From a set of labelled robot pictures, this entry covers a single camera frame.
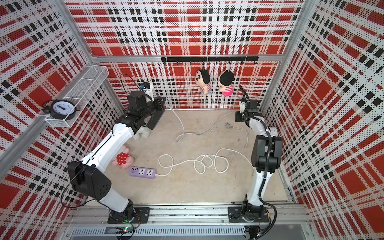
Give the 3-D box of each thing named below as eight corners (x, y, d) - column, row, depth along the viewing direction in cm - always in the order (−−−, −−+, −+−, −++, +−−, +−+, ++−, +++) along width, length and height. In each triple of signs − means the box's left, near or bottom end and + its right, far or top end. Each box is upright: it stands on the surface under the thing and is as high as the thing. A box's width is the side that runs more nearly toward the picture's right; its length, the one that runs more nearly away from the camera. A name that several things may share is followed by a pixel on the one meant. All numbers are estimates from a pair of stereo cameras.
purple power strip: (127, 176, 88) (126, 175, 86) (131, 167, 91) (130, 165, 90) (155, 179, 86) (154, 178, 85) (157, 169, 90) (157, 168, 88)
